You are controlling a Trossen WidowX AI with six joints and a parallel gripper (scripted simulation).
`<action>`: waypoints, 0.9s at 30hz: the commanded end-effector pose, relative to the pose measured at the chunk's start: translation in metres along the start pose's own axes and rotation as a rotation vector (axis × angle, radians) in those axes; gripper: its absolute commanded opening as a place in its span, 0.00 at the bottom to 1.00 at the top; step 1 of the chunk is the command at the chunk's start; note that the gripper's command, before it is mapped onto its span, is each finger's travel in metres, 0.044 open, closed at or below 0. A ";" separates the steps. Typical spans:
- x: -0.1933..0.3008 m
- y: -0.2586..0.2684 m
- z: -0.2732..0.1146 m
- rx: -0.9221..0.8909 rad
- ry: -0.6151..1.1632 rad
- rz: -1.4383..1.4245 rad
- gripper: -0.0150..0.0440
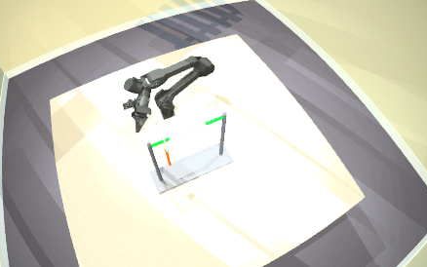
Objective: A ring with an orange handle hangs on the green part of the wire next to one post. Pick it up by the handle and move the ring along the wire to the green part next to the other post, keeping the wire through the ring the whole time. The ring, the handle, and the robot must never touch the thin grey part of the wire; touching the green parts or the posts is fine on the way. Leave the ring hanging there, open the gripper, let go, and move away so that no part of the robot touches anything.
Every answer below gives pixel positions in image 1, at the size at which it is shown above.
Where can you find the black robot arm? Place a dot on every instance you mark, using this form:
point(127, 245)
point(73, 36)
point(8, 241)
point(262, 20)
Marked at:
point(202, 67)

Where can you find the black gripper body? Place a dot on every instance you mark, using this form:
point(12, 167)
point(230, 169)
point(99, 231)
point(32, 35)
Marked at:
point(143, 103)

